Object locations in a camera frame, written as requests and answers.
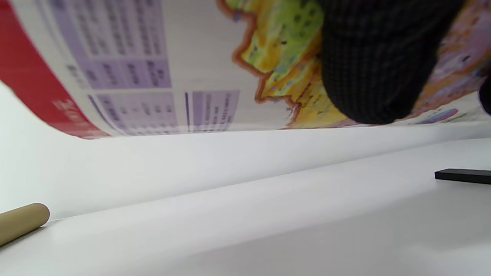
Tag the black paperweight bar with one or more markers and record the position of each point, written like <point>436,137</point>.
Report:
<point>466,176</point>

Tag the brown cardboard mailing tube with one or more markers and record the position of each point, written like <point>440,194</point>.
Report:
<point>23,222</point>

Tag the person's left hand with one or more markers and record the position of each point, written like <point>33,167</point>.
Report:
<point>379,61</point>

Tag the colourful paper map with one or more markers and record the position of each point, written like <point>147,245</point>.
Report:
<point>153,65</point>

